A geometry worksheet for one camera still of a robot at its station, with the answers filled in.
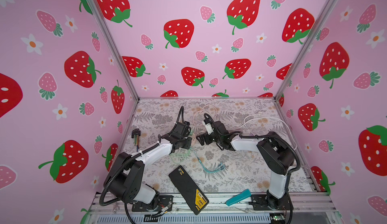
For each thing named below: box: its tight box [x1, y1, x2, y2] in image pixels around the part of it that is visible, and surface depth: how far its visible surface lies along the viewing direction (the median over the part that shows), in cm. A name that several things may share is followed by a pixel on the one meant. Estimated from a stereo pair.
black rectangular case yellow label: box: [168, 164, 210, 215], surface depth 78 cm
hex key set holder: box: [131, 128, 141, 152], surface depth 100 cm
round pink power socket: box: [189, 132, 197, 148], surface depth 97 cm
